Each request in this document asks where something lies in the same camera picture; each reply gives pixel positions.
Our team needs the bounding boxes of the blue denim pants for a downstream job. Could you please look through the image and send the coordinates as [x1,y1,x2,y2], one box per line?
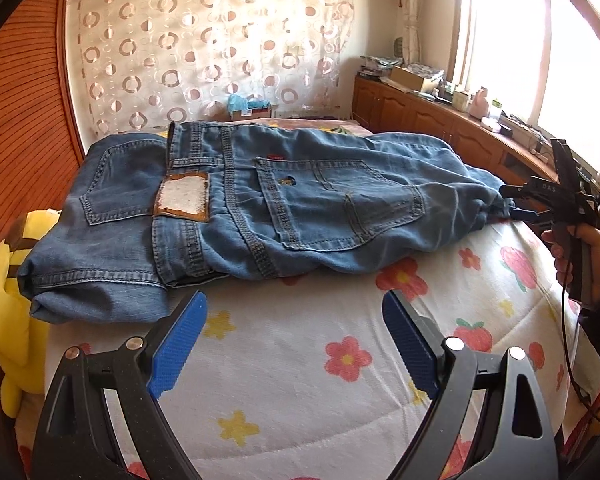
[17,121,518,325]

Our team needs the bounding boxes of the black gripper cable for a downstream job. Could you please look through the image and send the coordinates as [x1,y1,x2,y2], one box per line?
[560,227,600,428]

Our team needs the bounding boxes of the stack of magazines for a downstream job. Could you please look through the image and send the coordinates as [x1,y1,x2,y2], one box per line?
[359,54,403,80]

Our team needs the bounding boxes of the yellow plush toy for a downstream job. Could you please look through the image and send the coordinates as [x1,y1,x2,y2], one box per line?
[0,208,63,418]

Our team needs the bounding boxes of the wooden slatted wardrobe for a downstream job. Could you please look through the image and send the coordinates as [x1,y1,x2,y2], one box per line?
[0,0,88,256]

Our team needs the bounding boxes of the lace window curtain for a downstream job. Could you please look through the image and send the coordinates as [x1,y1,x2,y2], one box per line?
[392,0,433,77]

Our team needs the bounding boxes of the small cardboard box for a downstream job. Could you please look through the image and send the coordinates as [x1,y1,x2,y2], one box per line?
[227,102,277,121]

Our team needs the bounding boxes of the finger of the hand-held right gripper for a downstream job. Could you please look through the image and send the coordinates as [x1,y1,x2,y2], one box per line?
[499,182,543,202]
[510,207,556,226]

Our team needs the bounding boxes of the pink bottle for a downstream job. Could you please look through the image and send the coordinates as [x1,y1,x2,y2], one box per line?
[472,87,492,117]

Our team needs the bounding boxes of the window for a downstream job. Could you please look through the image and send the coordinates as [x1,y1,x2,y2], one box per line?
[450,0,600,176]

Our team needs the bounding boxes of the white flower-print bed sheet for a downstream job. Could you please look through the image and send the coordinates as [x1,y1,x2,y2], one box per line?
[17,217,600,480]

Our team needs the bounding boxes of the sheer circle-pattern curtain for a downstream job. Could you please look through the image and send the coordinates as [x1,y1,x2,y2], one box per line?
[65,0,362,138]

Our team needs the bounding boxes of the wooden cabinet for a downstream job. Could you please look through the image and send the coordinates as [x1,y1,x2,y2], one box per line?
[352,75,563,192]

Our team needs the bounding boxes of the open cardboard box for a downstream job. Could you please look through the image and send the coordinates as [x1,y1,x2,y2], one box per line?
[389,62,445,93]

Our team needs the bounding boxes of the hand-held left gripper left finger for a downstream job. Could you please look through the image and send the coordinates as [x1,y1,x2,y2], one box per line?
[32,290,209,480]

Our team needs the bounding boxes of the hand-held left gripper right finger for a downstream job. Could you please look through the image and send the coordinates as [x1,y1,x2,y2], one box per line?
[382,288,564,480]

